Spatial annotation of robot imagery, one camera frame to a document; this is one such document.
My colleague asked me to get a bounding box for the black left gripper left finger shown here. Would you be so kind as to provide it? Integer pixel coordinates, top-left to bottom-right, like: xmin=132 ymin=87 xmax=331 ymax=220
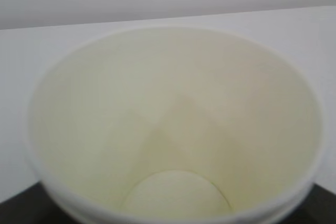
xmin=1 ymin=183 xmax=76 ymax=224

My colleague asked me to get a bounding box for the white paper cup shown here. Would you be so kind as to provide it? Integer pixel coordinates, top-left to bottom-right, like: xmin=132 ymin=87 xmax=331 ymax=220
xmin=26 ymin=26 xmax=325 ymax=223

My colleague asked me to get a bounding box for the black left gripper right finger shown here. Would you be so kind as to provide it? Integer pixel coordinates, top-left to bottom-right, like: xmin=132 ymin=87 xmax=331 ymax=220
xmin=279 ymin=184 xmax=336 ymax=224

